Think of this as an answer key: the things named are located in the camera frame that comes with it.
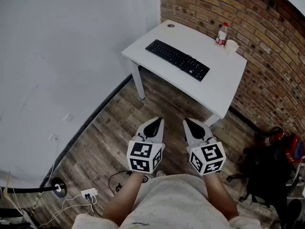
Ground white power strip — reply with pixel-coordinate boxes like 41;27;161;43
80;187;99;198

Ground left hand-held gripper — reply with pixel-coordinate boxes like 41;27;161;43
126;117;166;174

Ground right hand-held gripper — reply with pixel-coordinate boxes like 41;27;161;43
183;117;227;177

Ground black plug cables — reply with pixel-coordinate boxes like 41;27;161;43
85;193;103;218

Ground person's light grey shirt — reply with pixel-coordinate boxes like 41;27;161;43
71;174;263;229

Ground person's right forearm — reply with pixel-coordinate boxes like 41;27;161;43
203;172;239;222

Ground clear red-capped water bottle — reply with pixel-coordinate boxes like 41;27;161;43
215;22;229;46

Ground black pole with round base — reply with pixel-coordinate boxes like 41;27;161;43
0;177;68;198

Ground thin white floor cable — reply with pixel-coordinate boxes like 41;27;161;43
37;194;98;227

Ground yellow striped strap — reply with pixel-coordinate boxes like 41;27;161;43
30;191;44;215

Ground black office chair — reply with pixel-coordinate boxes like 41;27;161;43
225;137;304;229

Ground red box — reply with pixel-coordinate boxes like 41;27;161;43
284;134;305;165

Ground white cup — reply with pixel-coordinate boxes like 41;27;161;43
224;39;240;56

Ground black keyboard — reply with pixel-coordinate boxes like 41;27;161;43
145;39;211;82

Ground white table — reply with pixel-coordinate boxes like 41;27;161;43
121;19;248;127

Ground person's left forearm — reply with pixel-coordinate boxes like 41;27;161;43
103;171;146;227

